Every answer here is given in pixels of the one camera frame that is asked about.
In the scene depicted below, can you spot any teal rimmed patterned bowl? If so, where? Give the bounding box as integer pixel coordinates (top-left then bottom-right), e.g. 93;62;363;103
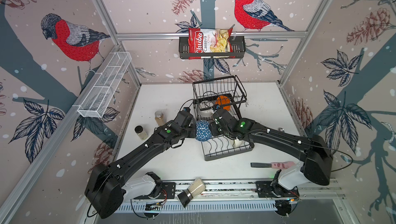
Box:
196;120;212;142

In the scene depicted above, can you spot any white ceramic bowl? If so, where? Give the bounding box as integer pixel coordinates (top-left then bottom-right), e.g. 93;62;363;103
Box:
198;108;214;118

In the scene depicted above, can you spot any cream ceramic bowl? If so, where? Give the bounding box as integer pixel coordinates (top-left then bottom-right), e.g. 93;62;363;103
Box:
233;138;244;149

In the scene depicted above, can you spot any orange plastic bowl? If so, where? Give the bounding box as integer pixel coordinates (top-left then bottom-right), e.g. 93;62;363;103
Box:
215;96;231;111

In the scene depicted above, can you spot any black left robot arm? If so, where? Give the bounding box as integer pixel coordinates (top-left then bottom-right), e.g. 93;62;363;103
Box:
85;108;196;219

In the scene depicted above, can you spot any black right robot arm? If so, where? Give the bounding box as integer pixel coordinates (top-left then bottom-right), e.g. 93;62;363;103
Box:
212;109;333;191

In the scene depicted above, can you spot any black lidded spice jar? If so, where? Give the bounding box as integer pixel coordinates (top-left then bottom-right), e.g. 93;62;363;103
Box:
135;126;148;140

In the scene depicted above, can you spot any red cassava chips bag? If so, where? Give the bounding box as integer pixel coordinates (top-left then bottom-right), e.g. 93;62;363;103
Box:
188;28;233;54

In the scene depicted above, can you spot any black wire dish rack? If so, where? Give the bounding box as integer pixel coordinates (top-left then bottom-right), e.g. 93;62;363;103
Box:
192;76;254;162

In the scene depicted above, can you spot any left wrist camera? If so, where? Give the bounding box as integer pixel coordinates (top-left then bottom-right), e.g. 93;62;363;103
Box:
182;107;191;113

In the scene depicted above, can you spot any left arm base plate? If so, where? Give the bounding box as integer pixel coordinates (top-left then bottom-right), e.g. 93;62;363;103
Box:
134;182;176;200

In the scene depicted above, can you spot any pink handled knife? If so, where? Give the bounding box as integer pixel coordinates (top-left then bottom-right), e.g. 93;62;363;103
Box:
251;162;295;170

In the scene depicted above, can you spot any black wall shelf basket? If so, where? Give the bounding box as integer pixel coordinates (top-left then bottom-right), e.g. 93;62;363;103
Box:
178;36;246;59

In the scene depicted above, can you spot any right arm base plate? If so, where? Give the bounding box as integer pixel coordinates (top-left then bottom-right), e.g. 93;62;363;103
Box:
255;181;300;198

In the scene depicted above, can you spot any white mesh wall shelf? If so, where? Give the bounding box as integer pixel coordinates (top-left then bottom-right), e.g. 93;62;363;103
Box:
77;52;132;118

